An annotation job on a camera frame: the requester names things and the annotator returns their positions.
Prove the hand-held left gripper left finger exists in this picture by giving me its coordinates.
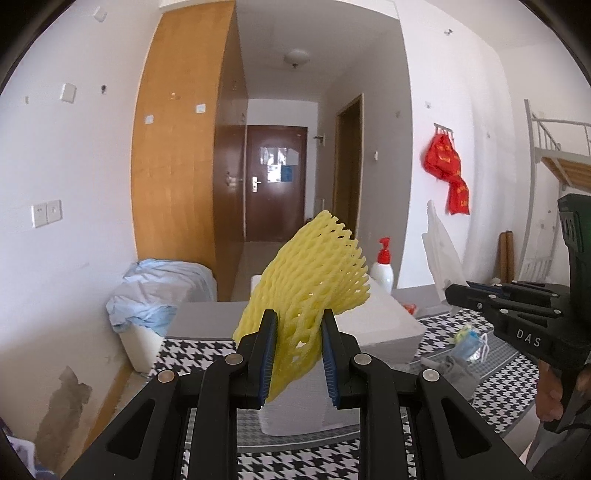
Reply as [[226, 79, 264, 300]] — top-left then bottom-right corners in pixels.
[[62, 309, 280, 480]]

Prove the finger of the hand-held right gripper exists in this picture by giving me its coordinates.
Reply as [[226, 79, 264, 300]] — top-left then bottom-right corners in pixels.
[[466, 280, 571, 302], [444, 284, 561, 324]]

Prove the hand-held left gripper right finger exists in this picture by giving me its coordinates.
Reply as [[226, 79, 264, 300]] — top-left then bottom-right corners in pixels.
[[321, 308, 534, 480]]

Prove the white foam box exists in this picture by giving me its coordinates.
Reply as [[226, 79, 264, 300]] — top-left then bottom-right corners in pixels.
[[249, 274, 426, 437]]

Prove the yellow foam fruit net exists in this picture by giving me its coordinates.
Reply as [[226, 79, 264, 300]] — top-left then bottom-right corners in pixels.
[[232, 210, 372, 402]]

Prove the person's right hand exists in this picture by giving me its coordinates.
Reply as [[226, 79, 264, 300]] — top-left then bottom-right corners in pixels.
[[536, 360, 565, 423]]

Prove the blue face mask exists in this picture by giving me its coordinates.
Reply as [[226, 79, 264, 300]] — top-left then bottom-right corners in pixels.
[[450, 325, 492, 361]]

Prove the grey cloth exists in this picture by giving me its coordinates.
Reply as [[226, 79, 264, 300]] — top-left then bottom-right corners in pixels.
[[418, 355, 481, 398]]

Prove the houndstooth tablecloth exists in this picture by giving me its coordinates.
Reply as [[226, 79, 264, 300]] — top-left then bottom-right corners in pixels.
[[148, 305, 541, 480]]

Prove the white red pump bottle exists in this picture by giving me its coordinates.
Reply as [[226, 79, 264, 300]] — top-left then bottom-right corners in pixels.
[[369, 237, 394, 295]]

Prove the red plastic bag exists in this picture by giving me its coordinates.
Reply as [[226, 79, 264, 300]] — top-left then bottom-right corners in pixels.
[[424, 131, 462, 180], [445, 175, 471, 216]]

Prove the white bin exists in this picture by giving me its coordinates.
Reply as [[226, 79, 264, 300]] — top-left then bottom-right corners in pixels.
[[119, 318, 172, 374]]

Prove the white metal bunk bed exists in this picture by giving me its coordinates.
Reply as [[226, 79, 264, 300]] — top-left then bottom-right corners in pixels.
[[524, 99, 591, 287]]

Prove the dark brown entrance door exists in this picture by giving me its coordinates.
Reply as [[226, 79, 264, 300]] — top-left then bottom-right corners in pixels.
[[245, 124, 308, 243]]

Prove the wooden side doorway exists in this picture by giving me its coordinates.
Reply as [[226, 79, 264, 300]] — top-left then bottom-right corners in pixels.
[[333, 93, 365, 232]]

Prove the wooden wardrobe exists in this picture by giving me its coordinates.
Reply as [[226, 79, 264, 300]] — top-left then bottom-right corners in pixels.
[[130, 0, 250, 303]]

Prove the white double wall socket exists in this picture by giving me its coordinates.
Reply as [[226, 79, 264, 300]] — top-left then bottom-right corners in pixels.
[[31, 199, 63, 228]]

